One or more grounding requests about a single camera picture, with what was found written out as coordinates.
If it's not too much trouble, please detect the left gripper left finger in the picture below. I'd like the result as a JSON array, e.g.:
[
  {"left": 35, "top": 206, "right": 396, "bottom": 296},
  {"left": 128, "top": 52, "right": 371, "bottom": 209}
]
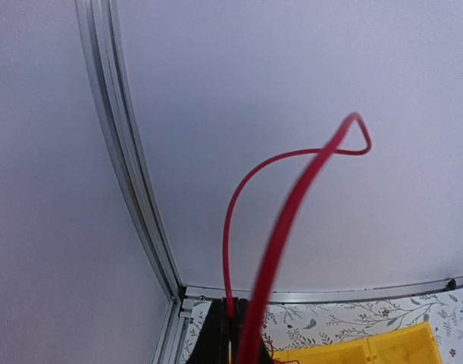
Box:
[{"left": 186, "top": 298, "right": 231, "bottom": 364}]

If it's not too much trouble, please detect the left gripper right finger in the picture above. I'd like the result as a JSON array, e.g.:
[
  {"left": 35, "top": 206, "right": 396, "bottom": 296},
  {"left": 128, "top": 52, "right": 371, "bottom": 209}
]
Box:
[{"left": 230, "top": 297, "right": 277, "bottom": 364}]

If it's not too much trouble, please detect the red cable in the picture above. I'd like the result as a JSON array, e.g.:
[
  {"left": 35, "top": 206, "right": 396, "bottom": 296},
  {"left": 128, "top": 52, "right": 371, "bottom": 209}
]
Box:
[
  {"left": 222, "top": 111, "right": 373, "bottom": 364},
  {"left": 263, "top": 333, "right": 293, "bottom": 364}
]

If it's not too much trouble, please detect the floral tablecloth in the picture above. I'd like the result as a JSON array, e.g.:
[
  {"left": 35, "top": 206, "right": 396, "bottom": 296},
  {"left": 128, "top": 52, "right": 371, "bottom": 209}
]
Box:
[{"left": 177, "top": 284, "right": 463, "bottom": 364}]

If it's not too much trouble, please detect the left yellow bin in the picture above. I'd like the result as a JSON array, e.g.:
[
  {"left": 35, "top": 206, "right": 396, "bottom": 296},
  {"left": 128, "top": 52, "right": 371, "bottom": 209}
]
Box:
[{"left": 270, "top": 340, "right": 373, "bottom": 364}]

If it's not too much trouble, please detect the yellow bin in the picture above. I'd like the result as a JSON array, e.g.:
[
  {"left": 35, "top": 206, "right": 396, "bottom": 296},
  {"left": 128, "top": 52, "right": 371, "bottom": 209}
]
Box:
[
  {"left": 367, "top": 322, "right": 443, "bottom": 364},
  {"left": 270, "top": 340, "right": 373, "bottom": 364}
]

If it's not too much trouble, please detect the middle yellow bin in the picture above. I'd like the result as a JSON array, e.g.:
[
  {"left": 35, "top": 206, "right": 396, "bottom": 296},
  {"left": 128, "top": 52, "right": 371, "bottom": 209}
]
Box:
[{"left": 367, "top": 322, "right": 443, "bottom": 364}]

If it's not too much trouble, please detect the front aluminium frame rail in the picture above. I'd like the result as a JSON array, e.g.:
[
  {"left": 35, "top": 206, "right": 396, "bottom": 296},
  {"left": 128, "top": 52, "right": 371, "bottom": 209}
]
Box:
[{"left": 151, "top": 298, "right": 194, "bottom": 364}]

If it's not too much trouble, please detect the left aluminium post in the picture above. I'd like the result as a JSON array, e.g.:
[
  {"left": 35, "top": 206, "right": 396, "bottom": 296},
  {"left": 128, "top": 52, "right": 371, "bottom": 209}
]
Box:
[{"left": 76, "top": 1, "right": 184, "bottom": 303}]

